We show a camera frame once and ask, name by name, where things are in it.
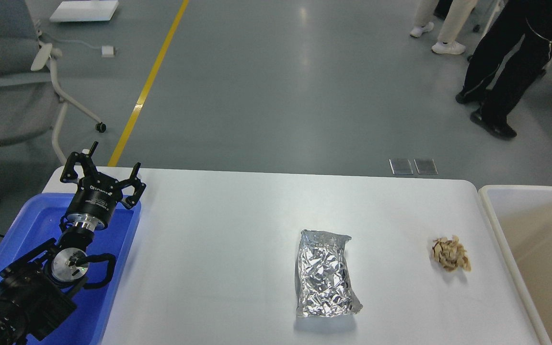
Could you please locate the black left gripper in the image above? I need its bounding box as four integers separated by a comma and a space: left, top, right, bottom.
60, 141, 147, 232

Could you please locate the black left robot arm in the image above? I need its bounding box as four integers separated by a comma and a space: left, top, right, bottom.
0, 142, 146, 345

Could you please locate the blue plastic bin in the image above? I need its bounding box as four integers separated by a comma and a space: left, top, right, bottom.
0, 194, 142, 345

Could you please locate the grey office chair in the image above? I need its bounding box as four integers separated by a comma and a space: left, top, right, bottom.
0, 0, 106, 163

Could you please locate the white flat board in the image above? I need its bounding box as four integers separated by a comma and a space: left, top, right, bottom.
49, 0, 119, 23

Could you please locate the crumpled aluminium foil packet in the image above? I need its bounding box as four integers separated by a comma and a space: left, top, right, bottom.
296, 230, 362, 318

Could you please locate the left metal floor plate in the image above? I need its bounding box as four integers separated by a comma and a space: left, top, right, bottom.
389, 159, 414, 175

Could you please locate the metal floor plate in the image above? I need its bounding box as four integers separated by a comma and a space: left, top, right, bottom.
389, 159, 414, 175
414, 159, 438, 175

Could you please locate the right metal floor plate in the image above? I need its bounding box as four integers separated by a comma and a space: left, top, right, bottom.
414, 159, 438, 175

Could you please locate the crumpled brown paper ball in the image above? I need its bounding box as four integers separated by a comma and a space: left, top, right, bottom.
432, 234, 472, 272

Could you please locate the person in beige trousers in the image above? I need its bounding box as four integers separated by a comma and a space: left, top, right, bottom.
409, 0, 478, 55

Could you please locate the beige plastic bin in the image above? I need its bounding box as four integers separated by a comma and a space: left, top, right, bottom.
478, 185, 552, 345

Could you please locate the person in black clothes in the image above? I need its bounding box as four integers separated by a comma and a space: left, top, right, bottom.
455, 0, 552, 140

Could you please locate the white power adapter with cable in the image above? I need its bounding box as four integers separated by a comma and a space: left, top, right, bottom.
40, 31, 116, 58

